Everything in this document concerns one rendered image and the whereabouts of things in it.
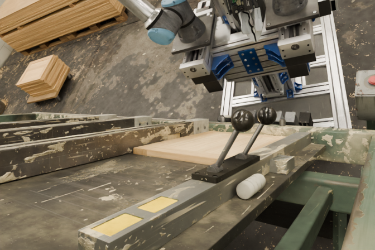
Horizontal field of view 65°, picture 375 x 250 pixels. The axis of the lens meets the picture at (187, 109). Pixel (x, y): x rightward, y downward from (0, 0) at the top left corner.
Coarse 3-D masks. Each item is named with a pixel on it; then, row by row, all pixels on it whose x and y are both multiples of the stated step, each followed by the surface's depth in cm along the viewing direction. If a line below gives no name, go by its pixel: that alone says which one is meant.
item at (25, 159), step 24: (192, 120) 124; (24, 144) 68; (48, 144) 68; (72, 144) 74; (96, 144) 80; (120, 144) 87; (144, 144) 96; (0, 168) 60; (24, 168) 64; (48, 168) 68
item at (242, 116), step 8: (240, 112) 47; (248, 112) 47; (232, 120) 47; (240, 120) 46; (248, 120) 46; (240, 128) 47; (248, 128) 47; (232, 136) 48; (232, 144) 49; (224, 152) 49; (208, 168) 50; (216, 168) 50
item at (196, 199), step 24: (288, 144) 83; (264, 168) 65; (168, 192) 43; (192, 192) 43; (216, 192) 47; (144, 216) 34; (168, 216) 36; (192, 216) 41; (96, 240) 29; (120, 240) 30; (144, 240) 33; (168, 240) 36
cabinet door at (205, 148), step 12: (204, 132) 125; (216, 132) 125; (228, 132) 125; (156, 144) 96; (168, 144) 96; (180, 144) 98; (192, 144) 98; (204, 144) 98; (216, 144) 98; (240, 144) 97; (264, 144) 95; (156, 156) 85; (168, 156) 83; (180, 156) 80; (192, 156) 78; (204, 156) 77; (216, 156) 77; (228, 156) 77
